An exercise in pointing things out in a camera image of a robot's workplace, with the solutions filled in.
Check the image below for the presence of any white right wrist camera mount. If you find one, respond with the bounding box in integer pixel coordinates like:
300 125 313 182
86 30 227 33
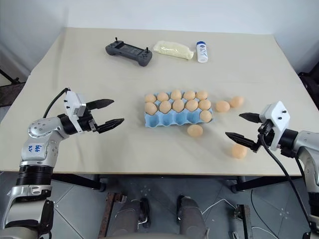
259 101 292 151

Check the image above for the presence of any dark rounded shape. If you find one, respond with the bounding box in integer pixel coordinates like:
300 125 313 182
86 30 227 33
176 195 209 239
116 196 151 239

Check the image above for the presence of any rusty metal bar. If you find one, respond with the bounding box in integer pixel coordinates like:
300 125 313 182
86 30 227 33
98 191 127 239
236 204 252 239

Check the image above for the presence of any dark metal stand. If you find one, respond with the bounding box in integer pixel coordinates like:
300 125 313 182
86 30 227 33
0 62 26 108

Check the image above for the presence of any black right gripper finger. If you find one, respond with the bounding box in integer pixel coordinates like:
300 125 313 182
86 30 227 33
238 112 263 124
224 132 258 150

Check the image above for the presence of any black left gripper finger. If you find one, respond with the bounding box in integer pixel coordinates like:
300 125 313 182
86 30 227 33
96 118 125 134
87 99 115 111

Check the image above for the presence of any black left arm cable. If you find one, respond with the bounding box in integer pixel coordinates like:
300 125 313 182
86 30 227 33
42 87 72 119

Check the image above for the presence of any grey handheld remote controller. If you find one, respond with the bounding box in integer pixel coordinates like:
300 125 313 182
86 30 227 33
105 37 154 67

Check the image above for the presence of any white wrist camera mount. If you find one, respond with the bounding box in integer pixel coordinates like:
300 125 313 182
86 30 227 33
63 91 88 122
259 101 292 151

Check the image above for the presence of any black table leg frame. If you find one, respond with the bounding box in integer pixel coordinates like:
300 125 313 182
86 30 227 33
51 174 107 193
231 175 304 194

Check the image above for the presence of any blue egg tray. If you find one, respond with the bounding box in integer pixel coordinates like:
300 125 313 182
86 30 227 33
144 92 214 129

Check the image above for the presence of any white bottle with blue label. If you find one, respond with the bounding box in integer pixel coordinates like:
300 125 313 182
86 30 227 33
196 41 209 63

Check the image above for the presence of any clear bag of yellow powder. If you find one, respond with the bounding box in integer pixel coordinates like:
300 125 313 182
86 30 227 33
153 40 195 61

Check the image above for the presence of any black bag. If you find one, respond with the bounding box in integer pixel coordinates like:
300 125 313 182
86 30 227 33
298 71 319 110

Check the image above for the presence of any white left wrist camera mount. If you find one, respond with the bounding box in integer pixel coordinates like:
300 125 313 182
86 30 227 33
63 91 88 122

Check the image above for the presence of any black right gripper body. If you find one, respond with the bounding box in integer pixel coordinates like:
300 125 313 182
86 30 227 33
252 120 275 151

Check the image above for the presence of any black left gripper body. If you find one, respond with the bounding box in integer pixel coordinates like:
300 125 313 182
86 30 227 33
76 103 101 134

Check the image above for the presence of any white floor cable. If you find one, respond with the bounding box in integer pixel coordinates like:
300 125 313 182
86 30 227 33
201 198 239 217

